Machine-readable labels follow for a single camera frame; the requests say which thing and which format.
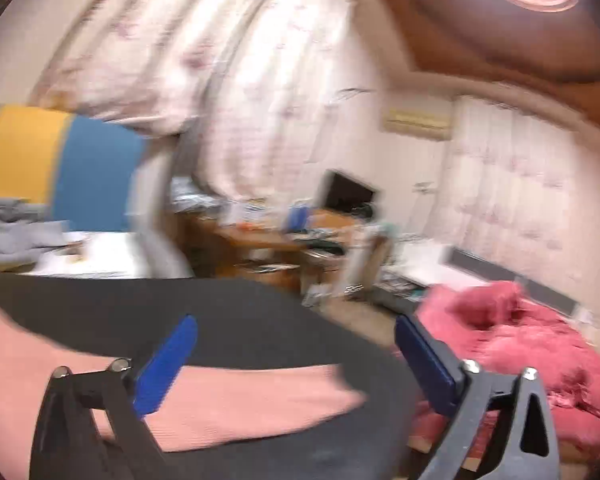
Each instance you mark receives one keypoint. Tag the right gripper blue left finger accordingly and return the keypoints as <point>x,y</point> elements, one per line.
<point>154,373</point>

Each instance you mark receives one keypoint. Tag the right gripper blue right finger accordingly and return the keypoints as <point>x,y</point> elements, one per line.
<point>437,369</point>

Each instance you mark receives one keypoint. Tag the pink knit sweater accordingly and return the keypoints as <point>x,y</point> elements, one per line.
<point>205,406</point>

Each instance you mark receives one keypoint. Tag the red pink bed blanket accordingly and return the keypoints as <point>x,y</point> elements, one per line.
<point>503,330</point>

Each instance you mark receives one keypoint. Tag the wooden desk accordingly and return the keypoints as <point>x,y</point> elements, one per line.
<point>271,256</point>

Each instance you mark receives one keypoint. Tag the light blue grey hoodie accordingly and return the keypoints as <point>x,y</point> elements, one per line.
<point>27,232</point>

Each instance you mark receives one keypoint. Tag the black monitor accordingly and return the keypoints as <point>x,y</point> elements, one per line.
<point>344,194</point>

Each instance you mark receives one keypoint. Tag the blue desk chair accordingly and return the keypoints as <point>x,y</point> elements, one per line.
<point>298,218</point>

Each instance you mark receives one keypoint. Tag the grey yellow blue chair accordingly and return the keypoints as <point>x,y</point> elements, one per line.
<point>84,172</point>

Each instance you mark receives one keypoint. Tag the floral patterned curtain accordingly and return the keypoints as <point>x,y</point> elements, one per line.
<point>245,84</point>

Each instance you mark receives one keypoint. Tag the wall air conditioner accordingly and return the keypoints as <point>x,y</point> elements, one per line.
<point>420,125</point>

